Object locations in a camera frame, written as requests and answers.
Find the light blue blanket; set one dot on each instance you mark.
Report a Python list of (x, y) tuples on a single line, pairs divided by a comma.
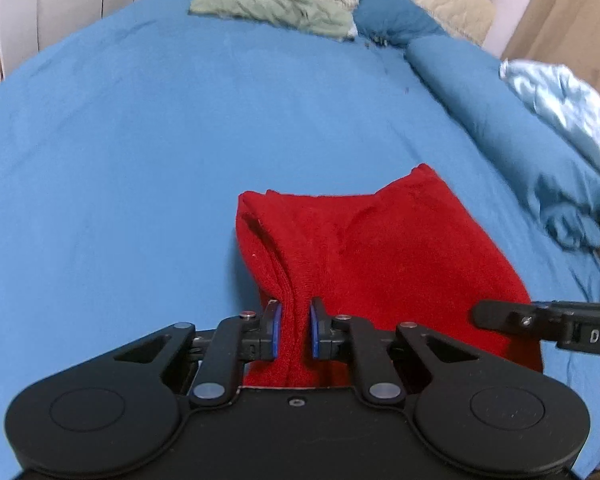
[(570, 100)]

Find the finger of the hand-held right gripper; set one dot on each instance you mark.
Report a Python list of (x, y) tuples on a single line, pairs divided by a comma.
[(510, 316)]

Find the red knit sweater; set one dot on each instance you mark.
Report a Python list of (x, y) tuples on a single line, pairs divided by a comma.
[(380, 250)]

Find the bed with blue sheet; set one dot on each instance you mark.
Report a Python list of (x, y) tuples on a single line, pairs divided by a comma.
[(130, 160)]

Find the white wardrobe with grey band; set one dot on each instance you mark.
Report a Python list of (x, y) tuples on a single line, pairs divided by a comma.
[(80, 0)]

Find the green pillow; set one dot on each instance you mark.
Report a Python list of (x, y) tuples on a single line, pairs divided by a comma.
[(270, 7)]

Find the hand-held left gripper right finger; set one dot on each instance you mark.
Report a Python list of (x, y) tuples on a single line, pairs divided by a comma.
[(314, 332)]

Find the blue pillow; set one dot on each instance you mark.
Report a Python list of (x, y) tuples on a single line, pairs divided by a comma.
[(395, 15)]

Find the blue duvet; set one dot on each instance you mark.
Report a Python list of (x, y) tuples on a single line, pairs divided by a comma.
[(505, 120)]

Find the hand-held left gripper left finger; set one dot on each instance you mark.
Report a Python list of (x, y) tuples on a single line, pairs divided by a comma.
[(276, 330)]

